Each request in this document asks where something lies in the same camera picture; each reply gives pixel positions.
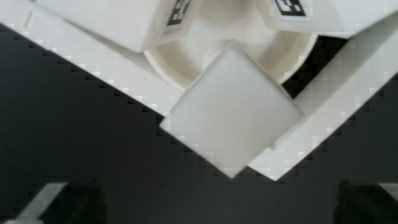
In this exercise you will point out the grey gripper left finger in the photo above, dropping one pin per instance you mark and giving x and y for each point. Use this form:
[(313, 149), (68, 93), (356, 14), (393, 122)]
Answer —
[(68, 203)]

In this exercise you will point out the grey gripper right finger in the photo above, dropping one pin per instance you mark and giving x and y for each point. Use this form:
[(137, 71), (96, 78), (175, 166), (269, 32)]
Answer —
[(367, 205)]

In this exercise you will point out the white stool leg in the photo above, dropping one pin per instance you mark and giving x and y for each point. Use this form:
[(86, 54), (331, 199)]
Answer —
[(235, 112), (141, 23), (327, 17)]

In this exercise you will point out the white U-shaped fence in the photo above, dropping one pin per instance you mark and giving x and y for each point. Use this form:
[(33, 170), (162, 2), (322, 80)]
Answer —
[(347, 83)]

